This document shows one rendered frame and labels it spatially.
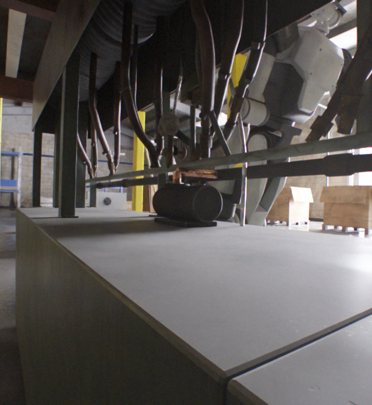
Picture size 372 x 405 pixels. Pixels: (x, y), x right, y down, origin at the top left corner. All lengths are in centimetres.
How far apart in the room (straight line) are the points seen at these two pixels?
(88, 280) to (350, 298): 20
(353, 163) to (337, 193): 696
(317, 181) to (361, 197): 470
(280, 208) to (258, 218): 725
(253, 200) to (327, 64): 56
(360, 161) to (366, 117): 12
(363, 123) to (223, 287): 33
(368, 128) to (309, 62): 67
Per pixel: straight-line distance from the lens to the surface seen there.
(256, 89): 103
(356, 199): 723
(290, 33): 107
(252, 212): 121
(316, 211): 1169
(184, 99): 81
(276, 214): 858
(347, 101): 45
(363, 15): 53
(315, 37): 113
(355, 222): 738
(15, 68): 331
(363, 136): 46
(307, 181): 1195
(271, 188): 127
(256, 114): 102
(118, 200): 517
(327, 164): 60
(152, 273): 24
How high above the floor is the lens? 66
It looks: 1 degrees down
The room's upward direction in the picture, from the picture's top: 2 degrees clockwise
